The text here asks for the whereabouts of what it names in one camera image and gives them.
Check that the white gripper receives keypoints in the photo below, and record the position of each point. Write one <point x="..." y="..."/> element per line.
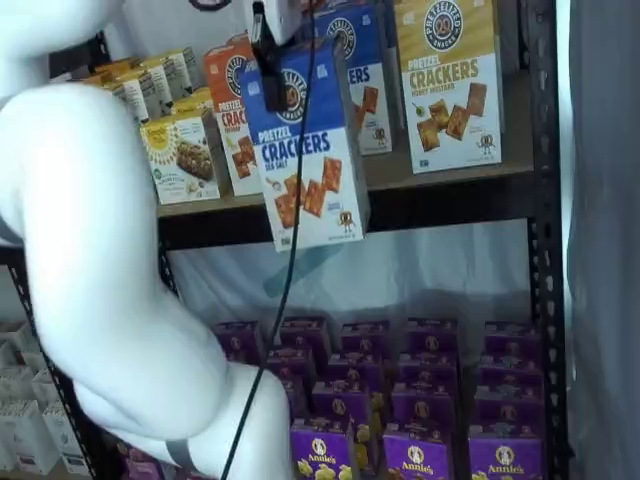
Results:
<point x="287" y="20"/>

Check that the blue pretzel crackers box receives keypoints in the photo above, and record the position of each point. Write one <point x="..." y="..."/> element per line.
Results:
<point x="320" y="220"/>
<point x="372" y="100"/>

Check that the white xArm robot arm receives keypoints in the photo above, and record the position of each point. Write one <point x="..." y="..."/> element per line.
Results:
<point x="100" y="250"/>

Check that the orange pretzel crackers box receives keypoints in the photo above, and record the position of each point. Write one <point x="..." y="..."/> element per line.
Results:
<point x="222" y="100"/>

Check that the yellow Simple Mills bar box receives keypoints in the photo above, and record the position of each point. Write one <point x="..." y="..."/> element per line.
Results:
<point x="197" y="97"/>
<point x="175" y="165"/>
<point x="192" y="112"/>

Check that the white Simple Mills cookie box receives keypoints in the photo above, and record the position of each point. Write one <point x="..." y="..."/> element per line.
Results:
<point x="159" y="87"/>
<point x="192" y="65"/>
<point x="176" y="75"/>
<point x="135" y="102"/>

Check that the wooden shelf board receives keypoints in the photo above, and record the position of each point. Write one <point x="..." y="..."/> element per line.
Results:
<point x="390" y="172"/>

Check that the gold pretzel crackers box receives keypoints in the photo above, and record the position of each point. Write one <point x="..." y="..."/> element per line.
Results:
<point x="450" y="100"/>

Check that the black metal shelf rack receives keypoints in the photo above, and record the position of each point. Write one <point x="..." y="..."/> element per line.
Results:
<point x="450" y="210"/>

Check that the purple Annie's snack box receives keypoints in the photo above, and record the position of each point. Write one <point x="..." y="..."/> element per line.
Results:
<point x="295" y="365"/>
<point x="512" y="340"/>
<point x="429" y="372"/>
<point x="305" y="335"/>
<point x="507" y="412"/>
<point x="340" y="405"/>
<point x="365" y="340"/>
<point x="320" y="450"/>
<point x="422" y="410"/>
<point x="432" y="337"/>
<point x="355" y="372"/>
<point x="505" y="460"/>
<point x="140" y="465"/>
<point x="237" y="342"/>
<point x="415" y="457"/>
<point x="510" y="377"/>

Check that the white product box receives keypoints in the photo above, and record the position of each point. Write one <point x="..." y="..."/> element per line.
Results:
<point x="25" y="440"/>
<point x="42" y="387"/>
<point x="60" y="440"/>
<point x="15" y="385"/>

